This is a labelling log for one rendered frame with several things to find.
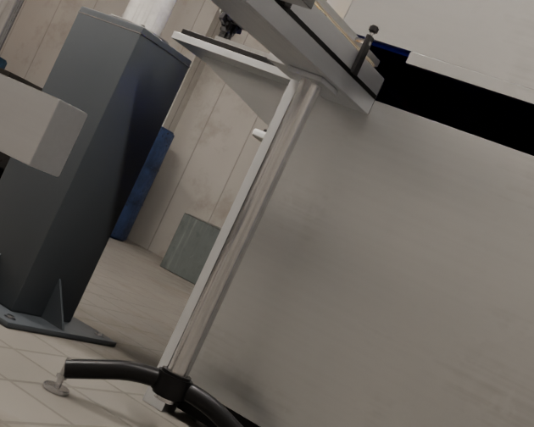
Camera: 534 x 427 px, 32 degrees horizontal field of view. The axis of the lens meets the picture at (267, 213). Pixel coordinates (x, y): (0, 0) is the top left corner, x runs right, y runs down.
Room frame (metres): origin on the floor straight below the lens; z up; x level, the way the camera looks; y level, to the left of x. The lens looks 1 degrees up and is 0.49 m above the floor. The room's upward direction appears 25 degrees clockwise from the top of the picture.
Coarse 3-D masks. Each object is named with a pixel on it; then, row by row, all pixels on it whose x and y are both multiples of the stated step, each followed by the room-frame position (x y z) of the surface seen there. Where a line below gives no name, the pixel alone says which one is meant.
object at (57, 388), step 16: (64, 368) 1.97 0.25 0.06; (80, 368) 1.97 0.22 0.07; (96, 368) 1.98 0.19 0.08; (112, 368) 1.98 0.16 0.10; (128, 368) 1.99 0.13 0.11; (144, 368) 1.99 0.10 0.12; (160, 368) 2.01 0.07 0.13; (48, 384) 1.97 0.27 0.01; (144, 384) 2.00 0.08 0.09; (160, 384) 1.98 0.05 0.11; (176, 384) 1.98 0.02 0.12; (192, 384) 2.01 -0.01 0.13; (176, 400) 1.98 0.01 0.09; (192, 400) 2.00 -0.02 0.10; (208, 400) 2.01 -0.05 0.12; (208, 416) 2.01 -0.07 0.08; (224, 416) 2.01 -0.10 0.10
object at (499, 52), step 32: (384, 0) 2.20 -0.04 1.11; (416, 0) 2.16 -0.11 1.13; (448, 0) 2.12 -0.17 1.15; (480, 0) 2.09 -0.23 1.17; (512, 0) 2.06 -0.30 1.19; (384, 32) 2.18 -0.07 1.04; (416, 32) 2.14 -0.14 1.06; (448, 32) 2.11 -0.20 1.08; (480, 32) 2.07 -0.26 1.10; (512, 32) 2.04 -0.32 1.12; (416, 64) 2.13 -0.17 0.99; (448, 64) 2.09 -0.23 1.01; (480, 64) 2.06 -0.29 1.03; (512, 64) 2.03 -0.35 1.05; (512, 96) 2.01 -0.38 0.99
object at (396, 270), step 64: (320, 128) 2.20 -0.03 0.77; (384, 128) 2.13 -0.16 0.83; (448, 128) 2.06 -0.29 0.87; (320, 192) 2.17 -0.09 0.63; (384, 192) 2.10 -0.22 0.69; (448, 192) 2.03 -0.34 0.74; (512, 192) 1.97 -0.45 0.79; (256, 256) 2.21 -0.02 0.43; (320, 256) 2.13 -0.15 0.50; (384, 256) 2.07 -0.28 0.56; (448, 256) 2.00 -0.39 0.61; (512, 256) 1.94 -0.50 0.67; (256, 320) 2.17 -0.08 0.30; (320, 320) 2.10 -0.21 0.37; (384, 320) 2.04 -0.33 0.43; (448, 320) 1.97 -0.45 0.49; (512, 320) 1.92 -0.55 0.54; (256, 384) 2.14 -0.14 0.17; (320, 384) 2.07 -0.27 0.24; (384, 384) 2.01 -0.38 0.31; (448, 384) 1.95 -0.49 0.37; (512, 384) 1.89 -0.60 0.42
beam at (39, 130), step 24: (0, 96) 1.58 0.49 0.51; (24, 96) 1.55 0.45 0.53; (48, 96) 1.53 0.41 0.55; (0, 120) 1.57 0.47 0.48; (24, 120) 1.54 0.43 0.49; (48, 120) 1.52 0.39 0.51; (72, 120) 1.56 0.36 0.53; (0, 144) 1.55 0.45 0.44; (24, 144) 1.53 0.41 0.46; (48, 144) 1.54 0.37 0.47; (72, 144) 1.58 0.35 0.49; (48, 168) 1.56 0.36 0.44
